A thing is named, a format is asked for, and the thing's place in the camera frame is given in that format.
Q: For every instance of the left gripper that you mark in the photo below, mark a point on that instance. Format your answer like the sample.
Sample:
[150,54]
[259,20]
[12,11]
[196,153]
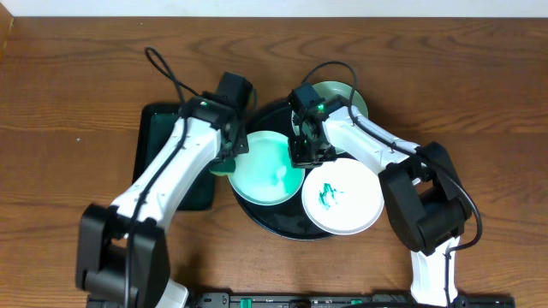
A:
[236,143]

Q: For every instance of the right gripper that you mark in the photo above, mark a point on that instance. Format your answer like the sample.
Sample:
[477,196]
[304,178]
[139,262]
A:
[298,160]

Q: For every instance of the green yellow sponge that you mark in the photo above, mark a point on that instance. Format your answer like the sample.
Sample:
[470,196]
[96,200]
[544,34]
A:
[224,168]

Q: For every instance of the white plate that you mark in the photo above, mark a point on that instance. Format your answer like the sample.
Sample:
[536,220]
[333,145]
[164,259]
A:
[342,197]

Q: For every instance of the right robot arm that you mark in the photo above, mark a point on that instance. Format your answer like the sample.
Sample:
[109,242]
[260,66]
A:
[423,197]

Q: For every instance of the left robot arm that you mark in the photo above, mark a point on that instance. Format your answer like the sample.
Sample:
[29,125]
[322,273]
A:
[122,252]

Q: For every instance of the round black tray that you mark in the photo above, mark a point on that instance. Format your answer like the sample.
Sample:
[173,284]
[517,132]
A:
[287,219]

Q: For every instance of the black rectangular tray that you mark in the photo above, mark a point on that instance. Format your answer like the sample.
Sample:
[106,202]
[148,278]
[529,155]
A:
[156,124]

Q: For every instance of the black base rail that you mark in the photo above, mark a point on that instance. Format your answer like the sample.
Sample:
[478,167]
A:
[225,300]

